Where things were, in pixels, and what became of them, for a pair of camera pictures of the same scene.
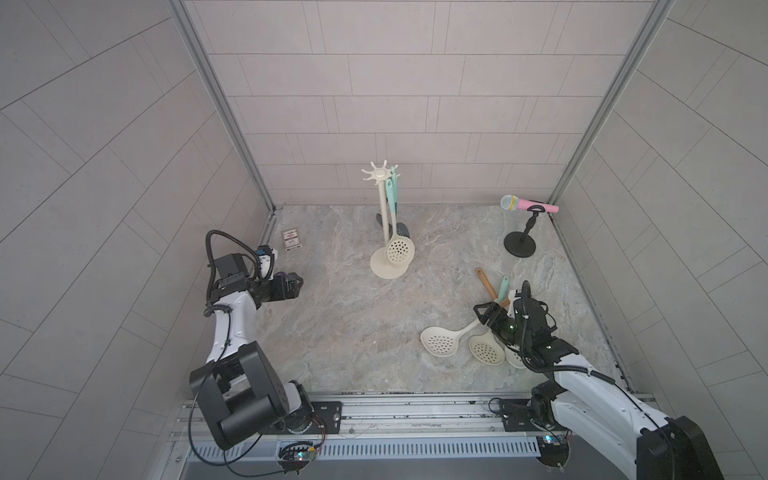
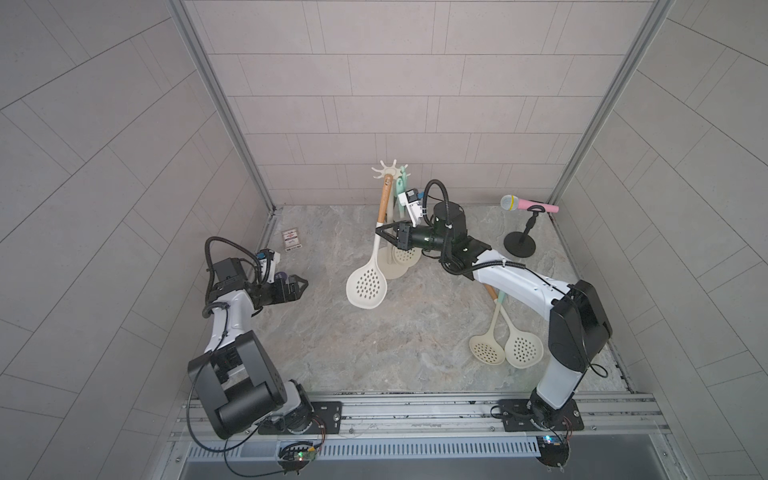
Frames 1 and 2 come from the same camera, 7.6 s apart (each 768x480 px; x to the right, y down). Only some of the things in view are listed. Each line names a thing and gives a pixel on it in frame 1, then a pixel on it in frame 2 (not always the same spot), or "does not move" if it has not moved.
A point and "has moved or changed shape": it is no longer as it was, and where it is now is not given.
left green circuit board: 296,455 does not move
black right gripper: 492,307 -> 413,232
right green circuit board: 554,449 does not move
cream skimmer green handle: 399,252 has moved or changed shape
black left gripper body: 271,290 does not move
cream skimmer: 443,341 -> 367,283
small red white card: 291,240 does not move
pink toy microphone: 512,202 does not move
